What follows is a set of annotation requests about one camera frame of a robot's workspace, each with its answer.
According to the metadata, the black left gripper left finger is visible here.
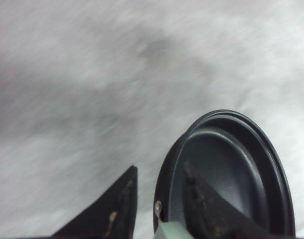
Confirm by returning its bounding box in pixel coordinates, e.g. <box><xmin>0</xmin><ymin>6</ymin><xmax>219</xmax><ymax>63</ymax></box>
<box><xmin>51</xmin><ymin>166</ymin><xmax>138</xmax><ymax>239</ymax></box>

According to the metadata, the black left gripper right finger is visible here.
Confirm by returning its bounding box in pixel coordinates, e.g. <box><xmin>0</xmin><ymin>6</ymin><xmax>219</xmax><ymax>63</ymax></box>
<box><xmin>182</xmin><ymin>161</ymin><xmax>279</xmax><ymax>239</ymax></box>

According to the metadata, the black frying pan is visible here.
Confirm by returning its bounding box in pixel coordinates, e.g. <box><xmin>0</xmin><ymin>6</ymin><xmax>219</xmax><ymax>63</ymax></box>
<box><xmin>153</xmin><ymin>110</ymin><xmax>296</xmax><ymax>239</ymax></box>

